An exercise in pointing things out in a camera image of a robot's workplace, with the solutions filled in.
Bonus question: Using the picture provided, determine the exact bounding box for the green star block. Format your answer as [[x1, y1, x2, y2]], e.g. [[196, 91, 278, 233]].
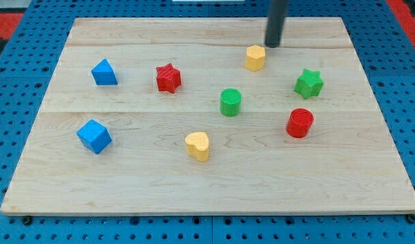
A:
[[294, 68, 324, 100]]

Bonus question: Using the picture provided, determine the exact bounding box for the yellow hexagon block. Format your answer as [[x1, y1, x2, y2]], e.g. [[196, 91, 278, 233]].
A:
[[245, 45, 266, 72]]

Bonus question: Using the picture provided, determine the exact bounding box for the blue triangular prism block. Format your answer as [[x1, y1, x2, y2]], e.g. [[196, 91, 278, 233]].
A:
[[91, 59, 118, 85]]

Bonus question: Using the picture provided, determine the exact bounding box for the red cylinder block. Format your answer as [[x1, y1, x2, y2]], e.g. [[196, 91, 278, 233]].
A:
[[286, 108, 314, 138]]

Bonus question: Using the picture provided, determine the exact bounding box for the red star block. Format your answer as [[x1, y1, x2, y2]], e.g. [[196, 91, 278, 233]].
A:
[[156, 63, 182, 94]]

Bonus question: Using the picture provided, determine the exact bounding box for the green cylinder block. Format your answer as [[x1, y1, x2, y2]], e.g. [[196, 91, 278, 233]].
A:
[[220, 88, 241, 117]]

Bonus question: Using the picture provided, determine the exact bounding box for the blue cube block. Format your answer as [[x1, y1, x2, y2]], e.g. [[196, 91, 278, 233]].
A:
[[77, 119, 112, 154]]

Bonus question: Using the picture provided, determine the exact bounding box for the light wooden board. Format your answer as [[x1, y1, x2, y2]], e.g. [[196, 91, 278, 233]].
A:
[[0, 17, 415, 216]]

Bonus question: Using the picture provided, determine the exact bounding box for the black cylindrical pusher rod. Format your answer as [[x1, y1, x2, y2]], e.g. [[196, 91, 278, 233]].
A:
[[264, 0, 290, 48]]

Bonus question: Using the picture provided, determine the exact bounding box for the yellow heart block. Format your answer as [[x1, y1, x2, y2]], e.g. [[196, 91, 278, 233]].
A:
[[185, 131, 210, 162]]

